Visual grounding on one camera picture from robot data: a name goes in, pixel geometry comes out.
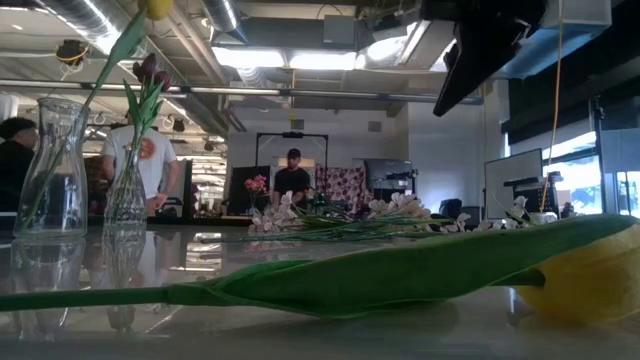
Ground long ceiling light strip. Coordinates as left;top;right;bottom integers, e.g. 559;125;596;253
74;0;136;57

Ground white board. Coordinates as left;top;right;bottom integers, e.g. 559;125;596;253
483;147;545;221

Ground grey ceiling box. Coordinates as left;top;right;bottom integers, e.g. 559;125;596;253
323;14;357;47

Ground bright window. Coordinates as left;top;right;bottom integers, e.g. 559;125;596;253
542;130;640;221

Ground ribbed clear glass vase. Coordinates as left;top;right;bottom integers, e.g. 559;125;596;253
103;144;149;229

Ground black equipment rack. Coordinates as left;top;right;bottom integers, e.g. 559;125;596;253
503;172;564;219

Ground black gantry frame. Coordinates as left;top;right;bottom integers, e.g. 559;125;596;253
254;131;330;169

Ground rectangular metal ceiling duct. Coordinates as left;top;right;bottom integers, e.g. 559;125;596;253
492;0;612;80

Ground smooth clear glass carafe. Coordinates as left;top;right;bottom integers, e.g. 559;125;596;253
13;97;90;239

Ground round silver ceiling duct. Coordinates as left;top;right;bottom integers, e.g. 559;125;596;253
199;0;247;45

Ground person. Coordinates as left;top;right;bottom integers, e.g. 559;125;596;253
0;116;40;214
101;117;180;217
272;147;312;209

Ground black office chair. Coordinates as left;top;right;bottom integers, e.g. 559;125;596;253
430;198;464;221

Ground black vertical stand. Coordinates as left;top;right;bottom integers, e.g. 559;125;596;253
592;94;609;216

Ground bright ceiling light panel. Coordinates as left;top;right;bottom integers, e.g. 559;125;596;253
288;49;359;71
212;46;287;70

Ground pink background flowers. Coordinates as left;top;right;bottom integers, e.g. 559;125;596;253
243;174;269;214

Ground black panel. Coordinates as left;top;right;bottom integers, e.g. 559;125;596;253
227;165;274;216

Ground black monitor machine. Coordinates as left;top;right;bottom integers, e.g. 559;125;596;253
364;158;419;201

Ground long grey ceiling pipe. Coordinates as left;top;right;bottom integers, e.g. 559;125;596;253
0;78;485;105

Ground yellow black cable reel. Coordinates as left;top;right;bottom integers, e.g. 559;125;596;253
54;38;91;67

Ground slanted silver duct panel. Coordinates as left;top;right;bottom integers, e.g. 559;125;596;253
355;2;451;71

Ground yellow hanging cable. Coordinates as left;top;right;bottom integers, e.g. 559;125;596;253
538;0;565;214

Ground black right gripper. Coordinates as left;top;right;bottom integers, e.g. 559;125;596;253
418;0;549;118

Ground floral patterned cloth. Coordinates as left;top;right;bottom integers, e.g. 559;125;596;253
312;166;366;221

